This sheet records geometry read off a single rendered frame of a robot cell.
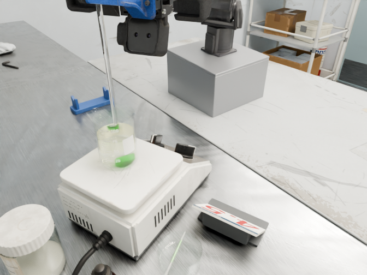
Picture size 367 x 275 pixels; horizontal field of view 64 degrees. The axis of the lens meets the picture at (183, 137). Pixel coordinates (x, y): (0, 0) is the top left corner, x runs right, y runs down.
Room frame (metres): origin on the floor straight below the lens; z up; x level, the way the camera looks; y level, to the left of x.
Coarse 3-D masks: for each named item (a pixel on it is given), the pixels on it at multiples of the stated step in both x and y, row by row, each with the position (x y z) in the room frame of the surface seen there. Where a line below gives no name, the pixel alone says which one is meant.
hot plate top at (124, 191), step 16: (144, 144) 0.35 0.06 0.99; (80, 160) 0.31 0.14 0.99; (96, 160) 0.31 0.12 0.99; (144, 160) 0.31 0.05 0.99; (160, 160) 0.31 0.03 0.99; (176, 160) 0.31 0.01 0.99; (64, 176) 0.28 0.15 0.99; (80, 176) 0.28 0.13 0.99; (96, 176) 0.28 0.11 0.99; (112, 176) 0.28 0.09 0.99; (128, 176) 0.28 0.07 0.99; (144, 176) 0.28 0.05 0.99; (160, 176) 0.28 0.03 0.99; (96, 192) 0.25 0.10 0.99; (112, 192) 0.25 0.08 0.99; (128, 192) 0.25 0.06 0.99; (144, 192) 0.25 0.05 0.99; (128, 208) 0.23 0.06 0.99
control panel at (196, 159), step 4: (144, 140) 0.42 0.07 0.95; (168, 148) 0.40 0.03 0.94; (172, 148) 0.41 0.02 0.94; (196, 156) 0.40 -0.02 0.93; (184, 160) 0.34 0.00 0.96; (188, 160) 0.35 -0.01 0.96; (192, 160) 0.36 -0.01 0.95; (196, 160) 0.36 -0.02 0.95; (200, 160) 0.37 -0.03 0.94; (204, 160) 0.38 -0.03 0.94
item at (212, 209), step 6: (210, 210) 0.28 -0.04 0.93; (216, 210) 0.29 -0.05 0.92; (222, 216) 0.26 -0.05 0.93; (228, 216) 0.27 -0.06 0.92; (234, 216) 0.29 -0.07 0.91; (234, 222) 0.25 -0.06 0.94; (240, 222) 0.26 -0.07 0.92; (246, 222) 0.27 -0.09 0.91; (252, 228) 0.25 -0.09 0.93; (258, 228) 0.26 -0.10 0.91
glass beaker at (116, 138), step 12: (96, 108) 0.33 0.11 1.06; (108, 108) 0.34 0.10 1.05; (120, 108) 0.34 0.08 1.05; (132, 108) 0.33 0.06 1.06; (96, 120) 0.29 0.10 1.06; (108, 120) 0.29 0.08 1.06; (120, 120) 0.29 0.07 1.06; (132, 120) 0.31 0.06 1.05; (96, 132) 0.30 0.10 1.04; (108, 132) 0.29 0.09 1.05; (120, 132) 0.29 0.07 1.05; (132, 132) 0.31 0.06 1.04; (108, 144) 0.29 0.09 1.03; (120, 144) 0.29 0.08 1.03; (132, 144) 0.30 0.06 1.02; (108, 156) 0.29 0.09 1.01; (120, 156) 0.29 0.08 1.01; (132, 156) 0.30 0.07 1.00; (108, 168) 0.29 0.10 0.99; (120, 168) 0.29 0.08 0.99
